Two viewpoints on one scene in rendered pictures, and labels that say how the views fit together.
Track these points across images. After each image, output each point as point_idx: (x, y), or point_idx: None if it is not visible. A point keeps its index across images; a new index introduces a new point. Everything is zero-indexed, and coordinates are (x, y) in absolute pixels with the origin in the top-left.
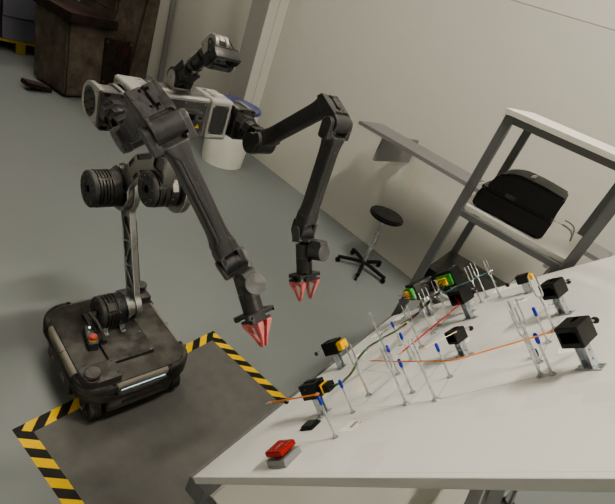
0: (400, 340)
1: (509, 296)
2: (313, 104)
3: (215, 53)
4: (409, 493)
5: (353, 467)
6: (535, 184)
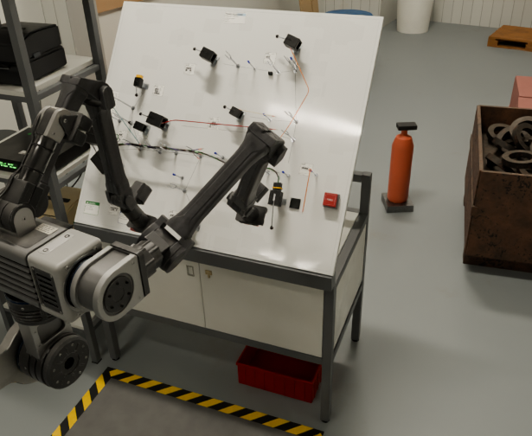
0: (169, 182)
1: (139, 100)
2: (75, 95)
3: (91, 119)
4: None
5: (349, 149)
6: (38, 30)
